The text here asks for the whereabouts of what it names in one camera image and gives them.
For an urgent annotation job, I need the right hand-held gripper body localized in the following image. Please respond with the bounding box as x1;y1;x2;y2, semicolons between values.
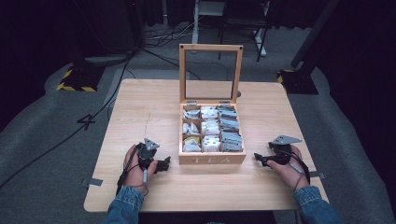
267;134;303;166

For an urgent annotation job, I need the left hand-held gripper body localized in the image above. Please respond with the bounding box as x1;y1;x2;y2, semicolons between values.
135;137;162;171

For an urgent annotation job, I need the person's left hand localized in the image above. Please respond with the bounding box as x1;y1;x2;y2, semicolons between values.
122;143;159;189

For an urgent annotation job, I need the person's right hand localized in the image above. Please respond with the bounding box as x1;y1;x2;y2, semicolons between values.
271;145;311;191

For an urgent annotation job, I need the row of grey tea packets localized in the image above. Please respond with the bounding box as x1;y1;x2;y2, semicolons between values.
218;105;244;153

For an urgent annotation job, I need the group of crumpled white tea bags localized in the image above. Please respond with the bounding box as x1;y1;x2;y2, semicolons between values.
182;107;203;153

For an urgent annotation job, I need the wooden tea box with lid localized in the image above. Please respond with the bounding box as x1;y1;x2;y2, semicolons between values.
177;43;248;166

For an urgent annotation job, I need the group of white square packets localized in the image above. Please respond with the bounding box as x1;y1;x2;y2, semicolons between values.
200;105;222;153

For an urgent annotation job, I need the yellow-black striped stand base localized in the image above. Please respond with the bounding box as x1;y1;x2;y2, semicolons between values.
56;63;106;93
276;68;319;95

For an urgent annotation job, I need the white power strip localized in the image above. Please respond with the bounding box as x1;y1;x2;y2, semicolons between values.
253;29;268;57

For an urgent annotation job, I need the black slanted stand beam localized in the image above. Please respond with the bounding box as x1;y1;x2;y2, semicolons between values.
290;0;341;70

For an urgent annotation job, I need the white desk leg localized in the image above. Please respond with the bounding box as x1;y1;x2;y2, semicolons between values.
191;0;227;45

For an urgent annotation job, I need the right hand-held gripper cable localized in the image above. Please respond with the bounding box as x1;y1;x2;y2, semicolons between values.
276;148;312;191

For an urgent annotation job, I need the hand-held gripper cable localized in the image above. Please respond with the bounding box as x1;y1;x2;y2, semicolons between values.
115;145;149;197
276;148;312;191

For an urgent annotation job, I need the left hand-held gripper cable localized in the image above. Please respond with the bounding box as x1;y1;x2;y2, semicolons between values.
115;145;149;197

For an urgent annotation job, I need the long black floor cable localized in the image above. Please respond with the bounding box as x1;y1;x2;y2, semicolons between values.
0;49;138;189

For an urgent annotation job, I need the bundle of floor cables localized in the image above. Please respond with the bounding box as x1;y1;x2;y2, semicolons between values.
141;21;202;81

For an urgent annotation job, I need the black metal chair frame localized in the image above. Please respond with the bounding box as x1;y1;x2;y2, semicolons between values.
217;0;273;63

